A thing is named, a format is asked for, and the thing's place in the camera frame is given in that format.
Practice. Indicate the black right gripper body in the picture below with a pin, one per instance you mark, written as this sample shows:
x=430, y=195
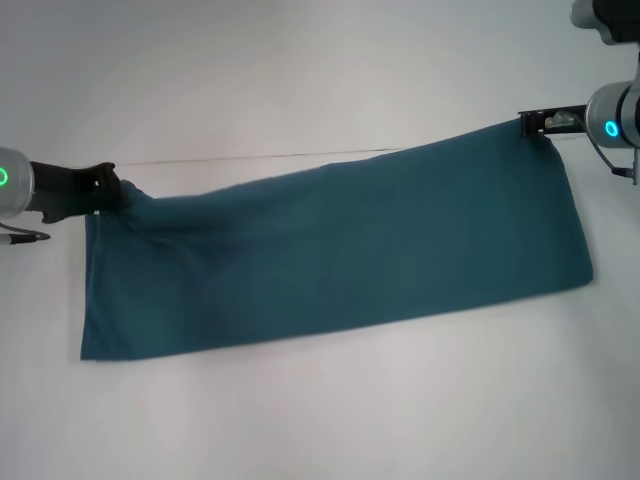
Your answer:
x=560, y=121

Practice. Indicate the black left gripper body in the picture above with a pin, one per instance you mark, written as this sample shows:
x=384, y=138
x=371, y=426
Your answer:
x=70, y=192

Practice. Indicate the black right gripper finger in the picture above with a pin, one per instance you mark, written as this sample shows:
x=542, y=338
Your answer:
x=527, y=125

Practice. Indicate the teal FREE print t-shirt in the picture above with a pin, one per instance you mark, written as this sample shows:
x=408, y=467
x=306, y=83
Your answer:
x=350, y=250

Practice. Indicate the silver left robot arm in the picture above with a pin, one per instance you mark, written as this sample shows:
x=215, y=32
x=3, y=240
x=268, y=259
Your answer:
x=14, y=182

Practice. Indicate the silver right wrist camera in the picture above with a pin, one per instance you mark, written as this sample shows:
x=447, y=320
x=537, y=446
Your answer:
x=607, y=20

